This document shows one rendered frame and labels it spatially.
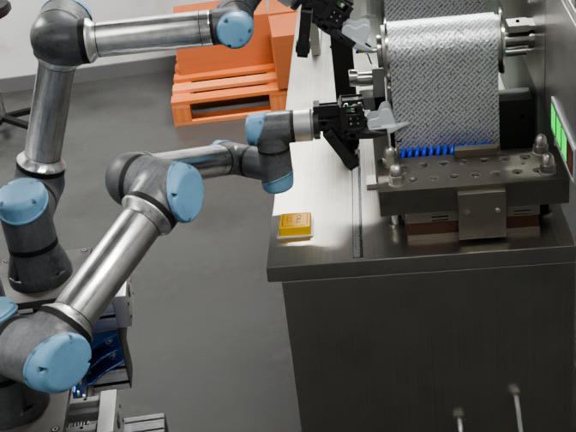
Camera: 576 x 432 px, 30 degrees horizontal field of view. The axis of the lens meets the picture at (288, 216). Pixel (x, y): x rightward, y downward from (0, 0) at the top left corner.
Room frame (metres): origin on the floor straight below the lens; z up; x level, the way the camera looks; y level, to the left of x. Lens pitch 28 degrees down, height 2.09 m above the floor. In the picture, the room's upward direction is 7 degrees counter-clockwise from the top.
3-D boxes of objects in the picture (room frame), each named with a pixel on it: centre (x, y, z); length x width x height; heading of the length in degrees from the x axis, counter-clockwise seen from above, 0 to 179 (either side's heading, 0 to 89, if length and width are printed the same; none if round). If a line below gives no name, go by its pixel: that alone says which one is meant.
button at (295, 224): (2.15, -0.01, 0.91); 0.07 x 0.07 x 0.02; 84
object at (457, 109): (2.21, -0.38, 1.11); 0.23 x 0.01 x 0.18; 84
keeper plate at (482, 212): (1.99, -0.41, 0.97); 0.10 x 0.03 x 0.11; 84
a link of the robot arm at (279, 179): (2.26, 0.03, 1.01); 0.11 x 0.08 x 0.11; 52
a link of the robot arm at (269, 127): (2.25, 0.01, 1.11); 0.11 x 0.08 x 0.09; 84
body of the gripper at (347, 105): (2.23, -0.14, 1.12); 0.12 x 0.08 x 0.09; 84
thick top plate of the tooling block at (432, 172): (2.09, -0.41, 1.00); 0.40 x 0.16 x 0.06; 84
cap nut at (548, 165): (2.02, -0.56, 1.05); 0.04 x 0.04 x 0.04
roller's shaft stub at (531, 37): (2.25, -0.55, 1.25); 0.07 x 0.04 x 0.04; 84
